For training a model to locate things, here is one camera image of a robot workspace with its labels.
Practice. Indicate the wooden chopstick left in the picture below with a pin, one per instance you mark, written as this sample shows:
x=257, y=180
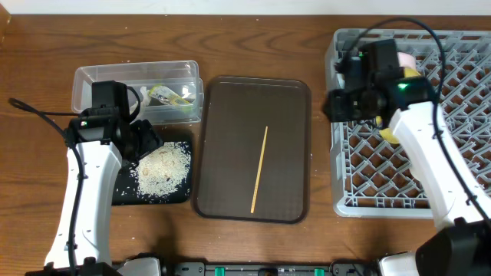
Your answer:
x=259, y=171

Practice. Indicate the white tissue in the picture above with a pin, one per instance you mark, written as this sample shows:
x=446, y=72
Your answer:
x=146, y=97

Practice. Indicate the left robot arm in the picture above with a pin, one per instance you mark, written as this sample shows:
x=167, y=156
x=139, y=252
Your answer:
x=81, y=245

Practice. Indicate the dark brown serving tray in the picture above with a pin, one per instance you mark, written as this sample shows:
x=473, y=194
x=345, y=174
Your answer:
x=236, y=111

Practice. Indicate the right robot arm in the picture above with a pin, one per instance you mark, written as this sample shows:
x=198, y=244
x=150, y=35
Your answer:
x=460, y=208

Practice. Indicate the green snack wrapper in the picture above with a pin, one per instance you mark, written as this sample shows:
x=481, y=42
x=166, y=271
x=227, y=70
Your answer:
x=166, y=96

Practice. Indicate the grey dishwasher rack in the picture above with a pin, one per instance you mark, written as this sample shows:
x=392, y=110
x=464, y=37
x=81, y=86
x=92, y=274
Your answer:
x=371, y=177

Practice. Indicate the clear plastic bin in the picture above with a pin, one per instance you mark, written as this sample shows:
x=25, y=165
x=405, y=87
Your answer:
x=180, y=76

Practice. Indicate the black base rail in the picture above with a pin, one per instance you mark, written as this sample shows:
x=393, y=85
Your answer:
x=342, y=268

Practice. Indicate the white bowl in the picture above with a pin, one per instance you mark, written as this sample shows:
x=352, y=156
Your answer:
x=406, y=60

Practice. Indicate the yellow round plate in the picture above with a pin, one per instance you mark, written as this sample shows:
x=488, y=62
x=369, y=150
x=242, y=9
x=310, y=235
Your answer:
x=385, y=132

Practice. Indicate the black plastic tray bin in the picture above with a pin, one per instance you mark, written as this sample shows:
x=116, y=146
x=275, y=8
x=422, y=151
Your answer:
x=125, y=186

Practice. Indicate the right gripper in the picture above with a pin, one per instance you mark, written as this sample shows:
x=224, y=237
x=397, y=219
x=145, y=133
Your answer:
x=334, y=106

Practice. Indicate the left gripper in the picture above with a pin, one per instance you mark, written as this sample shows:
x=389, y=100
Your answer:
x=150, y=139

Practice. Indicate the pile of white rice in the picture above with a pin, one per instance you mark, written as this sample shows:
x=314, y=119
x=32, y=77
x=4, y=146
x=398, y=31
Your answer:
x=164, y=172

